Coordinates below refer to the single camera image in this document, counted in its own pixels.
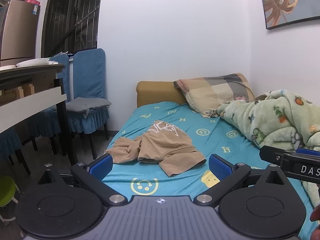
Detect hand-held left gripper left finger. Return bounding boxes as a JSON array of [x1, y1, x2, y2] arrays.
[[37, 154, 127, 207]]

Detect plaid beige pillow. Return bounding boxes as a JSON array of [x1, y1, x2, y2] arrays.
[[174, 73, 257, 118]]

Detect tan printed T-shirt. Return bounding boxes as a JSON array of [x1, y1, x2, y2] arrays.
[[105, 120, 207, 177]]

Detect green plastic stool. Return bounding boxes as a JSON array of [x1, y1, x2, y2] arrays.
[[0, 175, 18, 223]]

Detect bronze refrigerator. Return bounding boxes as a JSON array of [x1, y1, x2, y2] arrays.
[[0, 0, 42, 67]]

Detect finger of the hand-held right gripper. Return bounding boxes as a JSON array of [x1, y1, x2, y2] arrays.
[[259, 145, 296, 167], [296, 148, 320, 157]]

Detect white papers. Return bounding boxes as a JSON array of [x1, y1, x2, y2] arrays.
[[49, 51, 75, 61]]

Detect turquoise smiley bed sheet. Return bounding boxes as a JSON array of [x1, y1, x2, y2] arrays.
[[101, 101, 318, 240]]

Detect person's right hand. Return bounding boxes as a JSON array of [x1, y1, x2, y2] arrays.
[[310, 202, 320, 240]]

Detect dark window with grille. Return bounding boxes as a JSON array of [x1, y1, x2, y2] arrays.
[[41, 0, 104, 58]]

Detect green printed fleece blanket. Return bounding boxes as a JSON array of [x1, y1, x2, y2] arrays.
[[217, 89, 320, 208]]

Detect grey seat cushion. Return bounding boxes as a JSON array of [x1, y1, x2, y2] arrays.
[[65, 97, 112, 118]]

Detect wooden dining table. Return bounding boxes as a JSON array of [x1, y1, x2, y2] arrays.
[[0, 64, 78, 167]]

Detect mustard yellow headboard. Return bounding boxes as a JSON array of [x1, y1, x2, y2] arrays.
[[136, 81, 188, 108]]

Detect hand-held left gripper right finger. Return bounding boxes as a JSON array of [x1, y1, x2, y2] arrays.
[[194, 154, 287, 207]]

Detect blue covered chair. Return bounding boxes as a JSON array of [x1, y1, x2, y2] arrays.
[[66, 48, 112, 160], [27, 54, 70, 155], [0, 127, 32, 176]]

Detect gold leaf wall picture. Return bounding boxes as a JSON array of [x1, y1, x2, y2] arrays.
[[257, 0, 320, 30]]

